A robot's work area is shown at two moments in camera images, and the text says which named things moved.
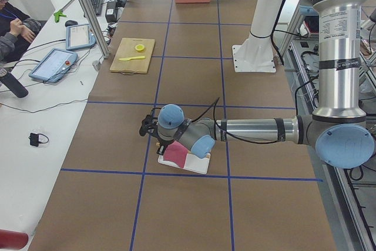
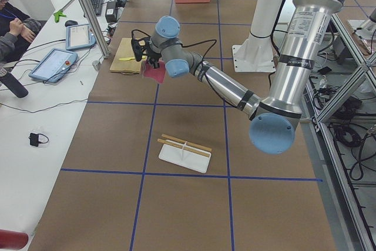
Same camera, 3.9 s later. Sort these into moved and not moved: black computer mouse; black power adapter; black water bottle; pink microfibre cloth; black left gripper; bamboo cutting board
Moved: pink microfibre cloth; black left gripper
Not moved: black computer mouse; bamboo cutting board; black water bottle; black power adapter
